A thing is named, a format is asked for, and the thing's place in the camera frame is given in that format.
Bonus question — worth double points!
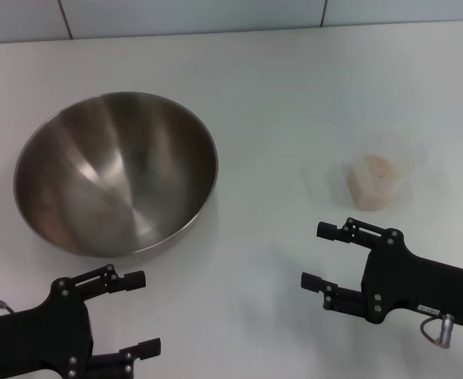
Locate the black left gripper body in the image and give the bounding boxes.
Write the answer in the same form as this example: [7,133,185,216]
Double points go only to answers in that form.
[0,278,96,379]

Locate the clear plastic cup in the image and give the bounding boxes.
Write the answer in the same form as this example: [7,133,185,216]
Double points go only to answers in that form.
[343,136,429,212]

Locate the white rice grains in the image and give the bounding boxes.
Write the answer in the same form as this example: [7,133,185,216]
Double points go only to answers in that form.
[345,153,400,212]

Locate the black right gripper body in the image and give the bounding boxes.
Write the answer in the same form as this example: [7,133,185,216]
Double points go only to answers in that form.
[360,227,463,327]

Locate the stainless steel mixing bowl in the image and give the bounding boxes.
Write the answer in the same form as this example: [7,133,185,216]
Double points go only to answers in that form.
[13,91,219,258]

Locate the right gripper cable with plug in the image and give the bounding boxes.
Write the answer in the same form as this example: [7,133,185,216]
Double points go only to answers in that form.
[420,313,455,349]

